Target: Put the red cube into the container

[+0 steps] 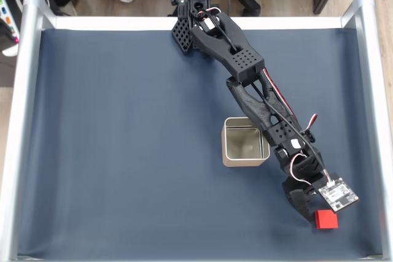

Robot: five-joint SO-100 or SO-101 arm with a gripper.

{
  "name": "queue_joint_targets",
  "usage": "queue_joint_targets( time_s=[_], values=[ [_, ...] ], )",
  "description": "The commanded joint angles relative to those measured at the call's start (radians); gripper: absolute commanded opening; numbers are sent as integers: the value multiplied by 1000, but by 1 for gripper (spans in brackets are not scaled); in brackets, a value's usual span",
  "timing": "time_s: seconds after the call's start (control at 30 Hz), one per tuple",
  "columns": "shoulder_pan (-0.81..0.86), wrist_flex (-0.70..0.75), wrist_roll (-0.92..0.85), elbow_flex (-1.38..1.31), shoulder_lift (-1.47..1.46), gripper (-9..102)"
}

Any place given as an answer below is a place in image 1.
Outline red cube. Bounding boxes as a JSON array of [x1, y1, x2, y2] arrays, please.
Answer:
[[314, 209, 340, 230]]

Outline square metal tin container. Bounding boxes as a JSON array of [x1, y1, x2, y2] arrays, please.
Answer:
[[220, 117, 271, 168]]

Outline blue mat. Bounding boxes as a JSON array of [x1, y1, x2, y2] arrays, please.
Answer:
[[17, 27, 384, 260]]

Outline white device with coloured buttons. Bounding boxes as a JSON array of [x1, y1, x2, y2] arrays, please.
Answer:
[[0, 0, 24, 57]]

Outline black camera cable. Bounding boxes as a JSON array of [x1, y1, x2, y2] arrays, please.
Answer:
[[214, 16, 332, 185]]

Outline white red gripper servo cable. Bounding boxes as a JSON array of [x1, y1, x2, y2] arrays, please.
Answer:
[[289, 153, 311, 185]]

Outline bare camera circuit board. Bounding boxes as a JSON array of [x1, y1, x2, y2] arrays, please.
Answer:
[[317, 177, 360, 214]]

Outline red white arm servo cable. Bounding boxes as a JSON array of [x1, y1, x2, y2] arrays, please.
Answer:
[[262, 67, 319, 134]]

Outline silver aluminium table frame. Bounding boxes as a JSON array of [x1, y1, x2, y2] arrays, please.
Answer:
[[0, 0, 393, 262]]

